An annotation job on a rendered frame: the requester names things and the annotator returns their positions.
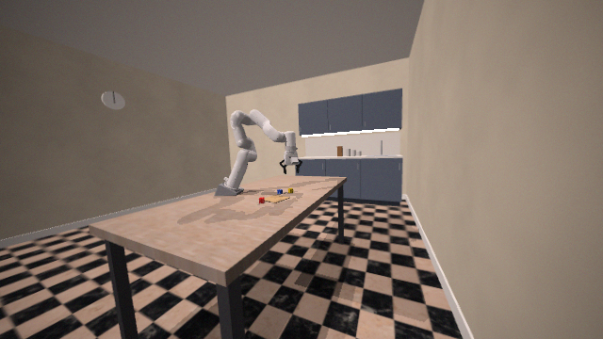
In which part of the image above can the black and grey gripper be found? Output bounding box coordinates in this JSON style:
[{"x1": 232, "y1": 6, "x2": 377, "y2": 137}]
[{"x1": 280, "y1": 151, "x2": 302, "y2": 174}]

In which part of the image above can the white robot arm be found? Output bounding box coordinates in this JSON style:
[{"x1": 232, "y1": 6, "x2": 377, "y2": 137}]
[{"x1": 224, "y1": 110, "x2": 298, "y2": 190}]

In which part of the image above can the tan square mat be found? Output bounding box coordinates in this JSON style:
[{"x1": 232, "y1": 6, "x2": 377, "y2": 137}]
[{"x1": 265, "y1": 195, "x2": 290, "y2": 203}]

